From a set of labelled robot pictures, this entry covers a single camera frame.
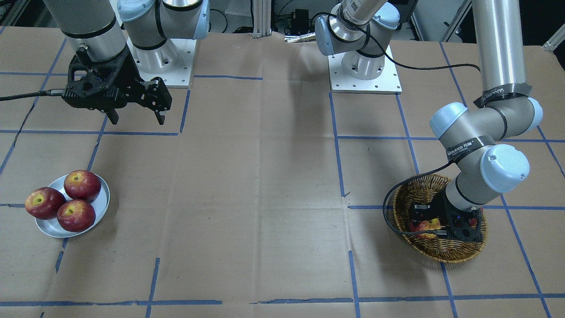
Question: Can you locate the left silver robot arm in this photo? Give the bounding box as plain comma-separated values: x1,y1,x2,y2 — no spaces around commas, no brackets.
315,0,543,242

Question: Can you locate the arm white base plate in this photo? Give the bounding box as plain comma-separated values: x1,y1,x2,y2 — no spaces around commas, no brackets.
127,38,198,88
328,53,402,94

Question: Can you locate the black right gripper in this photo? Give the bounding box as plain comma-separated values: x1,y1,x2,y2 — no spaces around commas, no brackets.
62,44,172,125

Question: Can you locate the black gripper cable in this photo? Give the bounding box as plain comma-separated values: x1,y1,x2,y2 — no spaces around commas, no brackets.
0,89,64,101
311,11,482,235

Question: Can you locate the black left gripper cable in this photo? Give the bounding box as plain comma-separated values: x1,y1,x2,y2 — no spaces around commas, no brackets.
311,11,482,235

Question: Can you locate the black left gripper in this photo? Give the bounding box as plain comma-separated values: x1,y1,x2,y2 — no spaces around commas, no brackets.
408,191,484,243

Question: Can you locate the red apple on plate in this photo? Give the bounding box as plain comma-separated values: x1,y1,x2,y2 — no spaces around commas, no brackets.
24,187,67,220
56,199,96,233
63,170,102,202

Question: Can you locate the yellow red apple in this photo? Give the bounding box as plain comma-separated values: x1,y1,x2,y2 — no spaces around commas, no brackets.
409,218,441,239

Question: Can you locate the woven wicker basket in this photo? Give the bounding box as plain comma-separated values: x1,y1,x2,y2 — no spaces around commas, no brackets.
383,173,488,263

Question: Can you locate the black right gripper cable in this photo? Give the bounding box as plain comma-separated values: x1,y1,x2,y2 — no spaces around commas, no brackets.
0,89,64,101

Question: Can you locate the light blue plate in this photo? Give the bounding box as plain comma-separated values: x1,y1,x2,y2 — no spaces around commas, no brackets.
35,175,110,239

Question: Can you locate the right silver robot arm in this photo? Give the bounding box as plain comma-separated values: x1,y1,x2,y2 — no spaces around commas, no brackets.
44,0,210,125

